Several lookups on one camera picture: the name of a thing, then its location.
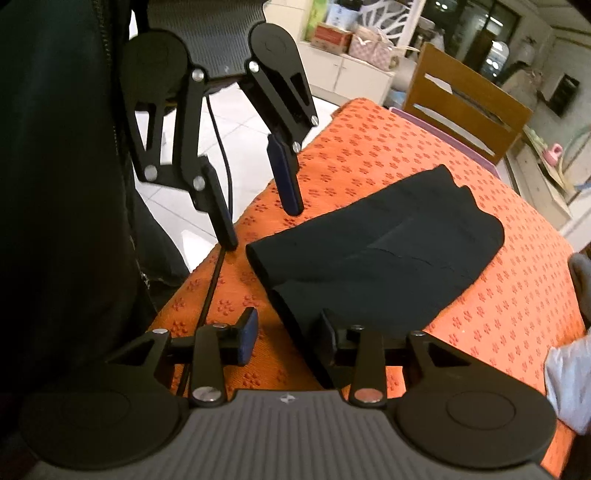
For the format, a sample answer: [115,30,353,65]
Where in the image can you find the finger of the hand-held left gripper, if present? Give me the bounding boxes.
[242,59,320,217]
[122,67,239,253]

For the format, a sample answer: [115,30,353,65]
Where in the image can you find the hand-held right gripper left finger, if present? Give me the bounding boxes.
[105,307,259,409]

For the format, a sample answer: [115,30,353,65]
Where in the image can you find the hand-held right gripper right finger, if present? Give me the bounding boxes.
[318,309,472,409]

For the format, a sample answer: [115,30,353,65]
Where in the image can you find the black pants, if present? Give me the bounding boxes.
[246,165,505,389]

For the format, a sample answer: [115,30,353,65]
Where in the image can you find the white cabinet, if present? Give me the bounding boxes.
[298,41,398,106]

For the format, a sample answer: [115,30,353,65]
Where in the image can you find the cardboard box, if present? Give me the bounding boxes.
[310,22,354,55]

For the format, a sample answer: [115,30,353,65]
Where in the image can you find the checkered handbag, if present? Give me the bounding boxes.
[348,27,406,71]

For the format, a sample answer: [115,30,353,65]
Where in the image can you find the person's dark jacket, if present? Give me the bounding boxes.
[0,0,191,467]

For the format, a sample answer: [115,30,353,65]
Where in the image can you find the green packet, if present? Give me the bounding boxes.
[307,0,329,29]

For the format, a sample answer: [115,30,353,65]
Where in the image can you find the orange flower-patterned mat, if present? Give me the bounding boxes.
[147,98,588,479]

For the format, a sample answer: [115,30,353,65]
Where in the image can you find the white lattice screen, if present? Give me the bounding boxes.
[360,0,426,41]

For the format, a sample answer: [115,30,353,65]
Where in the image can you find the wooden chair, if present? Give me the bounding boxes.
[403,42,533,166]

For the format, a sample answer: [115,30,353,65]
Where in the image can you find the white cloth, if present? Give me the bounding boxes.
[544,339,591,437]

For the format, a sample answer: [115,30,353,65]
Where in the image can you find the white side shelf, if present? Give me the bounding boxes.
[505,127,579,232]

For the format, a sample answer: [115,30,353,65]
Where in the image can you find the grey rounded object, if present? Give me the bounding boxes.
[569,253,591,306]

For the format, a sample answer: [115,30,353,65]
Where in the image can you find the black cable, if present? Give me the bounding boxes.
[175,90,234,398]

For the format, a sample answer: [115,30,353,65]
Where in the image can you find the black wall panel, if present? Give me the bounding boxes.
[549,74,581,117]

